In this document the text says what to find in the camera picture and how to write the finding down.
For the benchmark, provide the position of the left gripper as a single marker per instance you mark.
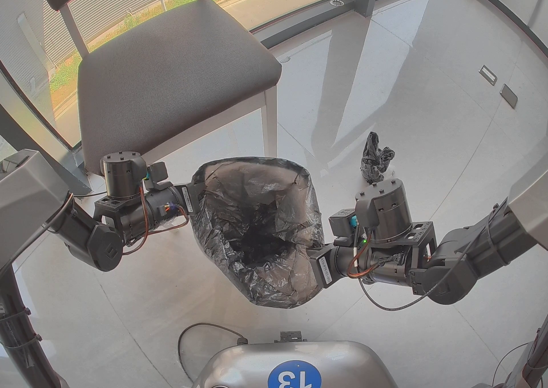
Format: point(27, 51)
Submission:
point(165, 206)

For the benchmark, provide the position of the grey padded chair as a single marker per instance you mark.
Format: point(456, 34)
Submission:
point(171, 69)

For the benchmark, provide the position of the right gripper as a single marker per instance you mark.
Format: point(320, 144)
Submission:
point(338, 264)

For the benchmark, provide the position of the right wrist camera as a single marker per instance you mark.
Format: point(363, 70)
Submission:
point(342, 226)

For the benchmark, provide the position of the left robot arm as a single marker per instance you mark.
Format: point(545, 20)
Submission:
point(38, 198)

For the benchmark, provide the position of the black plastic bag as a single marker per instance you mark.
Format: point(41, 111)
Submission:
point(265, 249)

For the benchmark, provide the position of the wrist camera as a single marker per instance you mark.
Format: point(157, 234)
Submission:
point(157, 174)
point(342, 226)

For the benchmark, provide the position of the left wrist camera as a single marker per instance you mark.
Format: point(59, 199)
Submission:
point(157, 174)

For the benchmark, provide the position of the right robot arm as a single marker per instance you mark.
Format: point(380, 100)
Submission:
point(385, 211)

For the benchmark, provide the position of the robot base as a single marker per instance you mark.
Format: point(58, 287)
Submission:
point(239, 365)

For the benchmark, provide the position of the crumpled black plastic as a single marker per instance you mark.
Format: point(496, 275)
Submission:
point(373, 163)

